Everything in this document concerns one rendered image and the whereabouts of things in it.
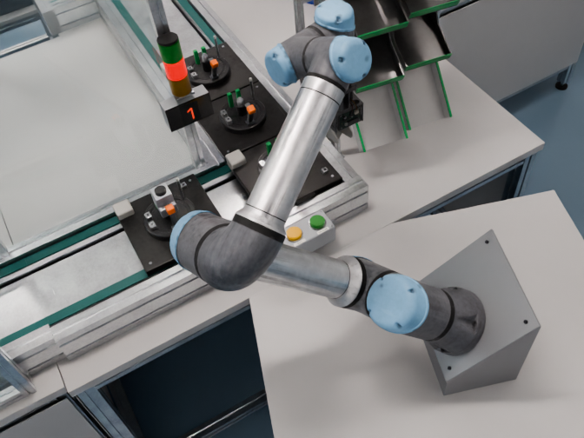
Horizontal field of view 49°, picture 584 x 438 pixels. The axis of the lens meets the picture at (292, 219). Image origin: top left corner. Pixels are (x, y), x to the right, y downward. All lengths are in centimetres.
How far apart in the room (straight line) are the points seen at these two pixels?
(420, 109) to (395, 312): 75
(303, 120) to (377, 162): 90
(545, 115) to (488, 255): 204
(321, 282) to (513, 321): 41
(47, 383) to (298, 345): 62
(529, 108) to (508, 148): 145
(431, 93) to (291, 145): 89
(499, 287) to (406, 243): 40
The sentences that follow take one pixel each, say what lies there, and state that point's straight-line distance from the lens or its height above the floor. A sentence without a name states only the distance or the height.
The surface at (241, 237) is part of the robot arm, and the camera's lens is 106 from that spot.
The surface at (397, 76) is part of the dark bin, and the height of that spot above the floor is 119.
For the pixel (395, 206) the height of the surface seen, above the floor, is 86.
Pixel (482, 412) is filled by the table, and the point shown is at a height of 86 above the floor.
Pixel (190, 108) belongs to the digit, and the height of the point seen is 122.
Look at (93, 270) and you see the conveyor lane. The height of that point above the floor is 92.
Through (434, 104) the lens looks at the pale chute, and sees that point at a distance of 191.
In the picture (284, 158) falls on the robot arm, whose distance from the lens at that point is 108.
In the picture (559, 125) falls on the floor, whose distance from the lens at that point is 344.
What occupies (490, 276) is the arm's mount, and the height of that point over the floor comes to 108.
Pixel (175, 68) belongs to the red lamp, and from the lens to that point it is 157.
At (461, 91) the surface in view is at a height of 86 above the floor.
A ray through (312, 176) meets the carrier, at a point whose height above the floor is 97.
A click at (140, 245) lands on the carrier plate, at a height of 97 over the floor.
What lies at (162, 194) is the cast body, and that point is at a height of 109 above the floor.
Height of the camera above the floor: 230
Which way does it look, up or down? 52 degrees down
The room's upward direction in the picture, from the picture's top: 7 degrees counter-clockwise
